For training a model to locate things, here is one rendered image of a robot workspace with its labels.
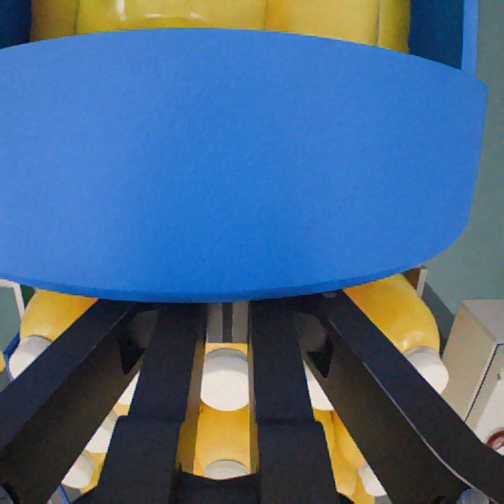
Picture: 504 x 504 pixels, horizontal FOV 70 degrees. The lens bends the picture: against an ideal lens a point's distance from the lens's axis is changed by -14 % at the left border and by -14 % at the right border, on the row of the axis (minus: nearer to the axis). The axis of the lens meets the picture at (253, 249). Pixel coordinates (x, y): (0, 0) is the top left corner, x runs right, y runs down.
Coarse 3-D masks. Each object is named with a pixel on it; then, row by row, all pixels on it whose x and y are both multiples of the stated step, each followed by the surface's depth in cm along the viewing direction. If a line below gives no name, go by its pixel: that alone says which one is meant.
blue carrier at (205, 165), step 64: (0, 0) 19; (448, 0) 18; (0, 64) 8; (64, 64) 7; (128, 64) 7; (192, 64) 8; (256, 64) 8; (320, 64) 8; (384, 64) 9; (448, 64) 19; (0, 128) 8; (64, 128) 8; (128, 128) 8; (192, 128) 8; (256, 128) 8; (320, 128) 9; (384, 128) 9; (448, 128) 11; (0, 192) 9; (64, 192) 9; (128, 192) 8; (192, 192) 9; (256, 192) 9; (320, 192) 9; (384, 192) 10; (448, 192) 12; (0, 256) 10; (64, 256) 9; (128, 256) 9; (192, 256) 9; (256, 256) 9; (320, 256) 10; (384, 256) 11
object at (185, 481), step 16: (192, 480) 6; (208, 480) 6; (224, 480) 6; (240, 480) 6; (256, 480) 6; (80, 496) 6; (176, 496) 6; (192, 496) 6; (208, 496) 6; (224, 496) 6; (240, 496) 6; (256, 496) 6
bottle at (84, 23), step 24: (96, 0) 11; (120, 0) 10; (144, 0) 10; (168, 0) 10; (192, 0) 10; (216, 0) 11; (240, 0) 11; (264, 0) 12; (96, 24) 11; (120, 24) 11; (144, 24) 11; (168, 24) 11; (192, 24) 11; (216, 24) 11; (240, 24) 12; (264, 24) 13
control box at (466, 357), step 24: (456, 312) 37; (480, 312) 34; (456, 336) 37; (480, 336) 32; (456, 360) 36; (480, 360) 32; (456, 384) 36; (480, 384) 32; (456, 408) 35; (480, 408) 31; (480, 432) 31
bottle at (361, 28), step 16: (272, 0) 15; (288, 0) 15; (304, 0) 14; (320, 0) 14; (336, 0) 14; (352, 0) 15; (368, 0) 15; (272, 16) 15; (288, 16) 15; (304, 16) 15; (320, 16) 15; (336, 16) 15; (352, 16) 15; (368, 16) 15; (288, 32) 15; (304, 32) 15; (320, 32) 15; (336, 32) 15; (352, 32) 15; (368, 32) 16
